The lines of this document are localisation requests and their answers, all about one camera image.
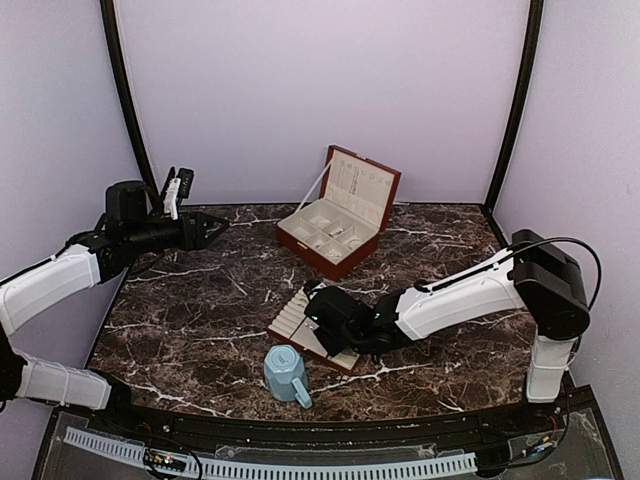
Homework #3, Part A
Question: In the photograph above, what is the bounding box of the red jewelry tray insert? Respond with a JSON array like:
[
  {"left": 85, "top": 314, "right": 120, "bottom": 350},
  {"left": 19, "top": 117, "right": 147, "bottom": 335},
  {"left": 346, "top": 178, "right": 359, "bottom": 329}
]
[{"left": 267, "top": 288, "right": 359, "bottom": 374}]

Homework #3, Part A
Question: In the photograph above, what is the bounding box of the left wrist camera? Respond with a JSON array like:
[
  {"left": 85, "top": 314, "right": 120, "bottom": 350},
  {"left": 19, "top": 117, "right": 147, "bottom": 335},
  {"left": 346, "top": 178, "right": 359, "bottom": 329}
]
[{"left": 161, "top": 167, "right": 195, "bottom": 220}]

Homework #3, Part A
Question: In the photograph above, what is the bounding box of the white slotted cable duct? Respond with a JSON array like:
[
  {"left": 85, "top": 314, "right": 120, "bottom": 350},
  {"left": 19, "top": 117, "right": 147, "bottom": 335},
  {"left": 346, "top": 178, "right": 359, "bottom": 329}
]
[{"left": 63, "top": 427, "right": 478, "bottom": 479}]

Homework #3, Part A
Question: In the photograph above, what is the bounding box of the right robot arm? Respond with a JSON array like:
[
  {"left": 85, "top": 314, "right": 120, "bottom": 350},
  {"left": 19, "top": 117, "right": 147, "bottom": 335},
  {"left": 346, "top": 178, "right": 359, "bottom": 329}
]
[{"left": 303, "top": 229, "right": 595, "bottom": 434}]

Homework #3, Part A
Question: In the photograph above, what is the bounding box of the left black frame post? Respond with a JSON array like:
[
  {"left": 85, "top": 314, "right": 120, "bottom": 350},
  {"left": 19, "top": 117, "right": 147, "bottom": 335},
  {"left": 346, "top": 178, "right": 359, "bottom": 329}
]
[{"left": 99, "top": 0, "right": 157, "bottom": 191}]

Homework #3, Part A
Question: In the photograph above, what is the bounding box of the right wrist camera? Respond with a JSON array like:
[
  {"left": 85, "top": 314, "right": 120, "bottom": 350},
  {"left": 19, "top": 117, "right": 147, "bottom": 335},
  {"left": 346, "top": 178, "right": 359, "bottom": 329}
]
[{"left": 302, "top": 279, "right": 328, "bottom": 303}]

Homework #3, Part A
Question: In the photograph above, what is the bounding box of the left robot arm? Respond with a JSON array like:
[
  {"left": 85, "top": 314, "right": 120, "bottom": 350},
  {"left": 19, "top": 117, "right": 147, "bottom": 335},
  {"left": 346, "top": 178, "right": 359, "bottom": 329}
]
[{"left": 1, "top": 169, "right": 229, "bottom": 436}]

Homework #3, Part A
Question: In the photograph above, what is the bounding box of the light blue mug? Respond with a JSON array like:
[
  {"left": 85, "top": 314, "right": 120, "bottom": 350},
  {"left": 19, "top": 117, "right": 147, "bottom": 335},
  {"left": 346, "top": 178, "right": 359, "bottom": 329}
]
[{"left": 264, "top": 344, "right": 312, "bottom": 409}]

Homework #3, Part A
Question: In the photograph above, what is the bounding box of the red wooden jewelry box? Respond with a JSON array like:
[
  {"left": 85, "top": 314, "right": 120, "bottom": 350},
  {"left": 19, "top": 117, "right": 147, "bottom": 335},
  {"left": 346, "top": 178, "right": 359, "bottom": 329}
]
[{"left": 276, "top": 145, "right": 401, "bottom": 281}]

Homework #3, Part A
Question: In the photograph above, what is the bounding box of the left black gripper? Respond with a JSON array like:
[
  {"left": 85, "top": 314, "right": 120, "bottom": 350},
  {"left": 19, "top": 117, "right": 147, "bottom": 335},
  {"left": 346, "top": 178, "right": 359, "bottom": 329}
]
[{"left": 126, "top": 209, "right": 229, "bottom": 255}]

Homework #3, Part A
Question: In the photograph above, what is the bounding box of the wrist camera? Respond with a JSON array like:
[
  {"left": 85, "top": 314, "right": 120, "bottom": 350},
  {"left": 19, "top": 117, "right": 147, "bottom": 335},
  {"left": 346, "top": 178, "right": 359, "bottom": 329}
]
[
  {"left": 161, "top": 167, "right": 195, "bottom": 220},
  {"left": 302, "top": 279, "right": 328, "bottom": 303}
]

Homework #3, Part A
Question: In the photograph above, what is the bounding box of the black front rail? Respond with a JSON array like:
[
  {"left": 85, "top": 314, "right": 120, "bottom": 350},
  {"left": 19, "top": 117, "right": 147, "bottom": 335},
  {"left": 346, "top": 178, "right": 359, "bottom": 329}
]
[{"left": 88, "top": 396, "right": 569, "bottom": 451}]

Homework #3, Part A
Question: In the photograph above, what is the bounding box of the right black frame post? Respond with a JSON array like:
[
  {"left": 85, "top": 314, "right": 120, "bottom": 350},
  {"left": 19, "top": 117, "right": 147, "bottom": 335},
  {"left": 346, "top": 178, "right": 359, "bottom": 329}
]
[{"left": 483, "top": 0, "right": 544, "bottom": 215}]

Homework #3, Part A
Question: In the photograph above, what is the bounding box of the black frame post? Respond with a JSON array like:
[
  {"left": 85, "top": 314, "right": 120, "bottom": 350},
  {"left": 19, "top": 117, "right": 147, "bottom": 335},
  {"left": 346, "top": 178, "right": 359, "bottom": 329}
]
[
  {"left": 99, "top": 0, "right": 157, "bottom": 191},
  {"left": 483, "top": 0, "right": 544, "bottom": 215}
]

